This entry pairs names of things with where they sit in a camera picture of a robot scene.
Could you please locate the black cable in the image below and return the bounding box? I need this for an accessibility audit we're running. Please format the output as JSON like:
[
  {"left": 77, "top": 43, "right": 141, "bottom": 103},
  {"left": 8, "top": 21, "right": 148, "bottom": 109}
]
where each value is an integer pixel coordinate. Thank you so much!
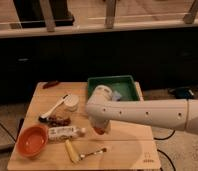
[{"left": 153, "top": 129, "right": 178, "bottom": 171}]

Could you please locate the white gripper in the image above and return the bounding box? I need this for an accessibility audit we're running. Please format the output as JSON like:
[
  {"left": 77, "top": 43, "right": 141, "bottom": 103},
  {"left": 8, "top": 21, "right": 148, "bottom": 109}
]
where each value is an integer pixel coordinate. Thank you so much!
[{"left": 89, "top": 116, "right": 110, "bottom": 134}]

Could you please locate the blue sponge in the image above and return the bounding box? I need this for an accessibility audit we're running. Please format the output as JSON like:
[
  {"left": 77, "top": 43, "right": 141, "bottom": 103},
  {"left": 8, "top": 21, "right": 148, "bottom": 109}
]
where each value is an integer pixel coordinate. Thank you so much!
[{"left": 112, "top": 91, "right": 122, "bottom": 101}]

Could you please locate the white paper cup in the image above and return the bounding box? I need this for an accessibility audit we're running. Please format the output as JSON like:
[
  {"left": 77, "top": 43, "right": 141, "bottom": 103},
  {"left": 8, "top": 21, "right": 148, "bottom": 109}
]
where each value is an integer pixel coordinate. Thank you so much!
[{"left": 64, "top": 94, "right": 79, "bottom": 112}]

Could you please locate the wooden railing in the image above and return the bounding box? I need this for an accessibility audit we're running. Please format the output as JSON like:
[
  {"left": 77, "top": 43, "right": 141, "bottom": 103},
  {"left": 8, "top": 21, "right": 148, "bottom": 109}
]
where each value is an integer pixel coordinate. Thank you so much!
[{"left": 0, "top": 0, "right": 198, "bottom": 38}]

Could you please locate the green plastic tray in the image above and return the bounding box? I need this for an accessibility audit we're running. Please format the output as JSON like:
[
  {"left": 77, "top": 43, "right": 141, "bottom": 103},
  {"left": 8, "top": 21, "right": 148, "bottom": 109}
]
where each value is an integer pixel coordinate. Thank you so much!
[{"left": 87, "top": 75, "right": 140, "bottom": 101}]

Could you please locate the yellow handled fork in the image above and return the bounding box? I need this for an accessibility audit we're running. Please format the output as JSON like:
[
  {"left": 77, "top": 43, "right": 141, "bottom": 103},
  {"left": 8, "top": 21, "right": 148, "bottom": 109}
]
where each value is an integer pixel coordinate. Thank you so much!
[{"left": 65, "top": 140, "right": 107, "bottom": 163}]

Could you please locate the dark red dried fruit pile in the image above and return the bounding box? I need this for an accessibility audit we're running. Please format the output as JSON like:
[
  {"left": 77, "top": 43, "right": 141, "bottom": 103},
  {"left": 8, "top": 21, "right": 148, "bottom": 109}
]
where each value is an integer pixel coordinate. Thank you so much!
[{"left": 47, "top": 116, "right": 71, "bottom": 126}]

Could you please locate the orange bowl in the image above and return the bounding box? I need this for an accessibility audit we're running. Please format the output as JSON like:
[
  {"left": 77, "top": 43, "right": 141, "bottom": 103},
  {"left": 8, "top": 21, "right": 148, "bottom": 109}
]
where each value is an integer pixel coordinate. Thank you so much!
[{"left": 16, "top": 124, "right": 48, "bottom": 158}]

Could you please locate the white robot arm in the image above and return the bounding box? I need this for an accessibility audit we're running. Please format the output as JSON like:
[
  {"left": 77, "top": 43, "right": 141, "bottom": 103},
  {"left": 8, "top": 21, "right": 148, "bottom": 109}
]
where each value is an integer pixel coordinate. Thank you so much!
[{"left": 86, "top": 85, "right": 198, "bottom": 135}]

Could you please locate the blue black device on floor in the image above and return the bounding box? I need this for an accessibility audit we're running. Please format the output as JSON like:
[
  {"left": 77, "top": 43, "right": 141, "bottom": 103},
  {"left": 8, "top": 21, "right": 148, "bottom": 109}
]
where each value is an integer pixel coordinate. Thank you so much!
[{"left": 172, "top": 88, "right": 194, "bottom": 99}]

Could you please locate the white plastic bottle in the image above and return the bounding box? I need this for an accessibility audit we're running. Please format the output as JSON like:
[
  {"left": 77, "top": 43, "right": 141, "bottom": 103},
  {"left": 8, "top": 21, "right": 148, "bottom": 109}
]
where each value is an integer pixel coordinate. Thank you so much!
[{"left": 48, "top": 126, "right": 86, "bottom": 141}]

